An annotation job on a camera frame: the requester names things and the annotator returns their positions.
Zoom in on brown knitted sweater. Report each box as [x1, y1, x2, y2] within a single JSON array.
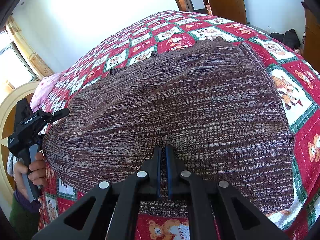
[[43, 37, 294, 214]]

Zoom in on green sleeve left forearm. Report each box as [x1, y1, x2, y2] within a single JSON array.
[[9, 190, 41, 239]]

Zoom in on person's left hand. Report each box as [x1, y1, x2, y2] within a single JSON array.
[[14, 152, 48, 200]]

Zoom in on cream wooden headboard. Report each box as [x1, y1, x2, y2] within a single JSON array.
[[0, 81, 40, 202]]

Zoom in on pink pillow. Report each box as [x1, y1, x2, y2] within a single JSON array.
[[30, 73, 61, 112]]

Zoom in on yellow patterned curtain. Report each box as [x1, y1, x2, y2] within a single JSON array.
[[5, 16, 54, 80]]

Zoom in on red patchwork bedspread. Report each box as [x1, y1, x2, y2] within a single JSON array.
[[40, 10, 319, 239]]

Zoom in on wooden desk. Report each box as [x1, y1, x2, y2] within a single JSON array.
[[301, 1, 320, 71]]

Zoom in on black bag on floor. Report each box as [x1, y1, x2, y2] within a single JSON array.
[[269, 29, 300, 49]]

